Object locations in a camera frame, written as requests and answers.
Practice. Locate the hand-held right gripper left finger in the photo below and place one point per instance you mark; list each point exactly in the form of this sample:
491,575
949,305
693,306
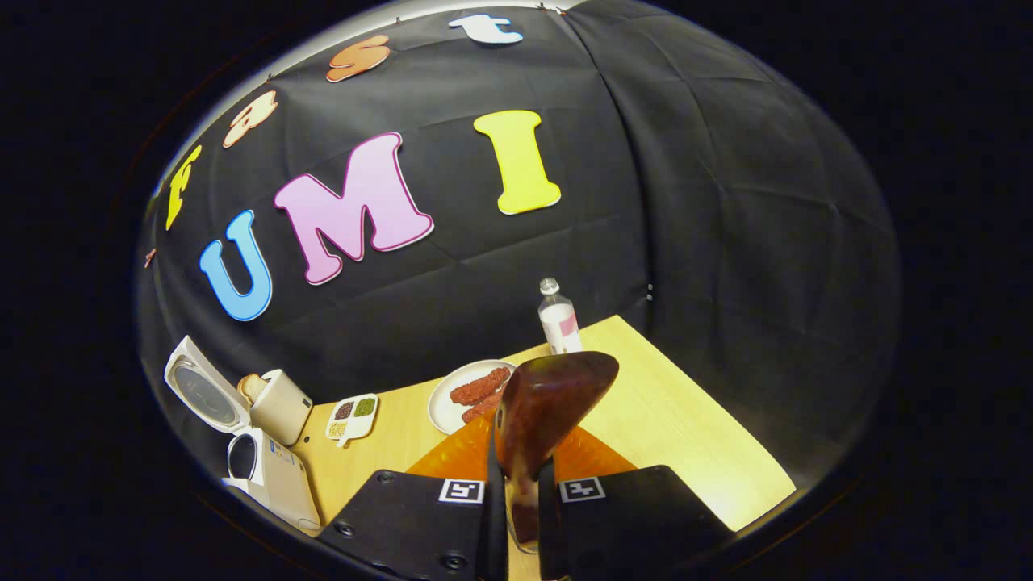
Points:
403,524

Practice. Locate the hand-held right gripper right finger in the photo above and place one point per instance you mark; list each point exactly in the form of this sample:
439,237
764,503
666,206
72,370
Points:
629,524

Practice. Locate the toasted bread slice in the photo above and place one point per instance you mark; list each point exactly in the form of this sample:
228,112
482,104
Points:
253,389

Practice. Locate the clear bottle with pink label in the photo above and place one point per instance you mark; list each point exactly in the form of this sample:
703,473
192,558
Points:
558,323

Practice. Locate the white rice cooker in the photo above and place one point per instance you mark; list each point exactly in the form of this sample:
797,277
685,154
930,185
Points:
282,484

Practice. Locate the brown wooden spoon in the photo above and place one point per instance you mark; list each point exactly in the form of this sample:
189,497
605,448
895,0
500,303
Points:
557,395

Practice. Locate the red sausage piece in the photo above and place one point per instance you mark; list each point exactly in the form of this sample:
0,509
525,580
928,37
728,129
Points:
480,407
480,386

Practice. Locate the white toaster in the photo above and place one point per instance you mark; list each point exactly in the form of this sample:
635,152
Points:
284,409

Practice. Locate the white round plate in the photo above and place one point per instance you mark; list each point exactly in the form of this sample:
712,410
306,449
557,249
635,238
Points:
442,407

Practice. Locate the white divided grain dish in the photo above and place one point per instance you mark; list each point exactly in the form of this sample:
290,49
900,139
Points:
353,418

